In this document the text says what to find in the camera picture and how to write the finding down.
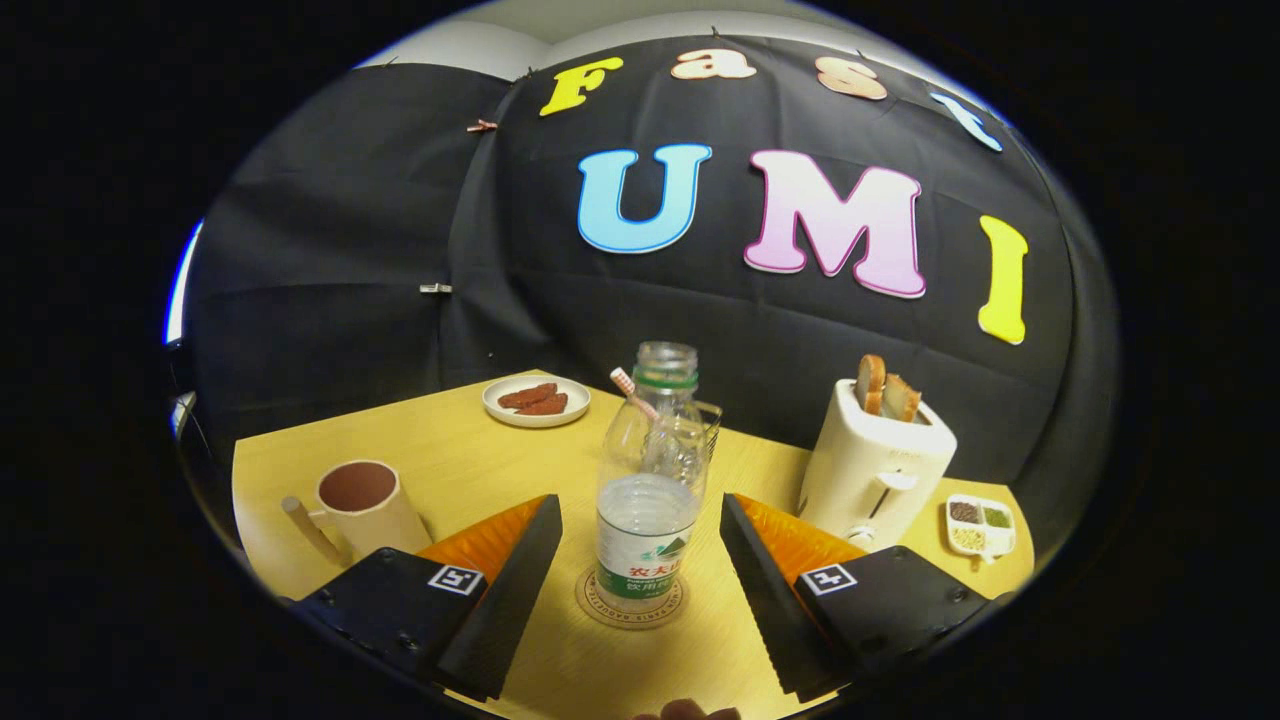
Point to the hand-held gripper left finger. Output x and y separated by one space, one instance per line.
505 600

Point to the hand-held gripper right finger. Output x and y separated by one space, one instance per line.
770 600

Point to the round cork coaster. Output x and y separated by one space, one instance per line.
588 598

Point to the clear plastic juice bottle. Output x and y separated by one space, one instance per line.
645 520

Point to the wooden table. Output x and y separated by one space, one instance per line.
480 470

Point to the white toaster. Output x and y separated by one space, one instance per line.
870 470

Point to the clear ribbed glass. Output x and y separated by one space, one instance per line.
712 425

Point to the white round plate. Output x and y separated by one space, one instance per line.
500 412

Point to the red sausage piece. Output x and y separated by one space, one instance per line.
548 406
525 395

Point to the white divided seed dish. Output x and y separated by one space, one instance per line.
980 528

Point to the toast slice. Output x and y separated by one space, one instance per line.
871 383
902 398

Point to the pink striped straw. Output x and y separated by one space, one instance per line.
622 381

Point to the black backdrop cloth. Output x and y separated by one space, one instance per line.
330 250

